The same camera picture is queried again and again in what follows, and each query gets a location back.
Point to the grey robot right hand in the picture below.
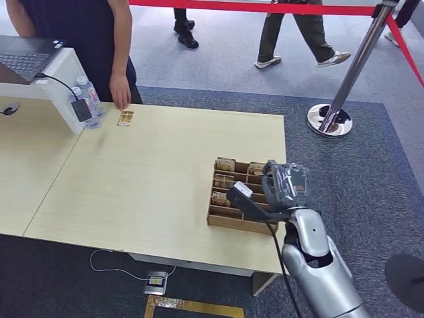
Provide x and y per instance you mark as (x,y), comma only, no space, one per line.
(288,186)

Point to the person's left hand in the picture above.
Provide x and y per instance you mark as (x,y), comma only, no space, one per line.
(120,90)

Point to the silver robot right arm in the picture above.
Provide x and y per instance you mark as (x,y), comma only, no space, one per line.
(327,285)

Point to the single gold patterned card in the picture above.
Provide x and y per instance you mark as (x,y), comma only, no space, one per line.
(125,118)

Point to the gold patterned card stack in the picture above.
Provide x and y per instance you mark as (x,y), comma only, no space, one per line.
(223,181)
(256,168)
(220,199)
(225,164)

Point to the target person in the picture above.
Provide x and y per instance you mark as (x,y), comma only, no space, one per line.
(89,35)

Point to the wooden card tray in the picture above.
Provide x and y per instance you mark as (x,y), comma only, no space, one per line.
(225,215)

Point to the bystander person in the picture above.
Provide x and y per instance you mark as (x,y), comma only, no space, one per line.
(409,11)
(311,30)
(187,38)

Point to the clear plastic water bottle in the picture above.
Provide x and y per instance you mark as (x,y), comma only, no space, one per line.
(76,91)
(93,98)

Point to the black power adapter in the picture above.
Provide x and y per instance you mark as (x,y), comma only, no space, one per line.
(81,110)

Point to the chrome stanchion base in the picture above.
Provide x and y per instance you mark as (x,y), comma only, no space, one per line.
(313,120)

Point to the white laptop stand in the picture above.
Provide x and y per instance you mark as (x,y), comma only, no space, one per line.
(62,70)

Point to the grey rug with blue border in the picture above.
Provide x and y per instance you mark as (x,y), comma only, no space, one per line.
(348,197)

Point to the dark grey laptop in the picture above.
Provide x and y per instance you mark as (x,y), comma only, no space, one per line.
(23,57)

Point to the black oval desk grommet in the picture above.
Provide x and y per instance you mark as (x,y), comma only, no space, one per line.
(10,108)

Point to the yellow floor tape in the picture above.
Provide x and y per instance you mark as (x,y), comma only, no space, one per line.
(198,306)

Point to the long red barrier belt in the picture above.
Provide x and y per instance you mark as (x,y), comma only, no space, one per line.
(231,6)

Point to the black round stand base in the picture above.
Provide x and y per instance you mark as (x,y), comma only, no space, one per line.
(404,281)

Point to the metal floor socket box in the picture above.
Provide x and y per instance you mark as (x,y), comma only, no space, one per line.
(155,283)

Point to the short red barrier belt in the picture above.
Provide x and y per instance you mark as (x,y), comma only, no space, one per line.
(402,44)

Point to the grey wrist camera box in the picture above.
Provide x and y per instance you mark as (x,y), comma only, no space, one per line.
(241,202)

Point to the chrome stanchion post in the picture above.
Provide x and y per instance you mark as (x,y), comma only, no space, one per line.
(357,66)

